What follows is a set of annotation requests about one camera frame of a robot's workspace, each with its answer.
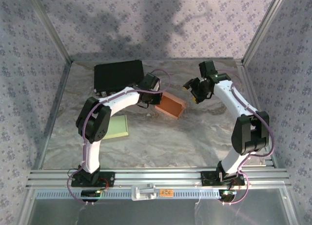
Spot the orange cardboard box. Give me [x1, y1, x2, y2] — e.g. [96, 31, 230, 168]
[154, 91, 188, 120]

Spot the light green paper box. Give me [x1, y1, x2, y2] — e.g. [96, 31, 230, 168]
[103, 114, 129, 141]

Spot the black hard case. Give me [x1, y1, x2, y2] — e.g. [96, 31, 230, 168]
[94, 60, 144, 97]

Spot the right control board green light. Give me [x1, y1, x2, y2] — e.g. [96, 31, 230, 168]
[218, 189, 236, 203]

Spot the control board green light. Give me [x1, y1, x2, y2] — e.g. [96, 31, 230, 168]
[218, 189, 236, 203]
[80, 189, 102, 203]

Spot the grey metal sheet panel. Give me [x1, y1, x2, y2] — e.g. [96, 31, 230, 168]
[26, 188, 294, 225]

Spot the left control board green light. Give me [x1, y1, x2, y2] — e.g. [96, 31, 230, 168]
[80, 189, 102, 203]

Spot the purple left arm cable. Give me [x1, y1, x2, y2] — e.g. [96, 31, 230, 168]
[66, 68, 172, 206]

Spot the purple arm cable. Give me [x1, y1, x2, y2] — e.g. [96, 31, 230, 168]
[218, 69, 275, 206]
[66, 68, 172, 206]

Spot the aluminium right side rail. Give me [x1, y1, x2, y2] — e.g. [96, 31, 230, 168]
[235, 60, 277, 168]

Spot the aluminium front frame rail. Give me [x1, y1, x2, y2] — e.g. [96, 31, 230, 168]
[25, 168, 292, 189]

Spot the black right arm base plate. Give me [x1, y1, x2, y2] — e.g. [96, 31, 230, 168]
[200, 170, 246, 186]

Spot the aluminium right frame post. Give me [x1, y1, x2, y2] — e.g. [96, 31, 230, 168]
[240, 0, 290, 66]

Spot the aluminium frame post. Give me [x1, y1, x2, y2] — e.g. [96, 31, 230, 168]
[24, 0, 74, 64]
[240, 0, 290, 66]

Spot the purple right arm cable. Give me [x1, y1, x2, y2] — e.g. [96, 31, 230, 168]
[218, 69, 275, 206]

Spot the aluminium left side rail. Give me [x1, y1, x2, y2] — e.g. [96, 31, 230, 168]
[33, 61, 74, 171]

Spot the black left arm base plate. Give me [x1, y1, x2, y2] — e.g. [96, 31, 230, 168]
[70, 170, 116, 188]

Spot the white plastic bracket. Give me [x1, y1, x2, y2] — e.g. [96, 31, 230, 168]
[131, 183, 156, 201]

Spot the grey slotted cable duct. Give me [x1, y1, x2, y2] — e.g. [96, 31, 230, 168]
[34, 187, 234, 200]

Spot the aluminium left frame post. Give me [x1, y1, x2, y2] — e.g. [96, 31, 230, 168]
[24, 0, 74, 64]

